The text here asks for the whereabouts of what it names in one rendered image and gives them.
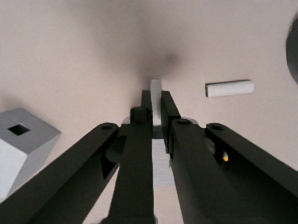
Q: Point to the white cylindrical pin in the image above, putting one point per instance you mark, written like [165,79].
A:
[229,88]

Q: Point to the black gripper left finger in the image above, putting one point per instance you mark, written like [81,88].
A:
[66,190]

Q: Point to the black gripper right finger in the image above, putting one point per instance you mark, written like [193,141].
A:
[267,188]

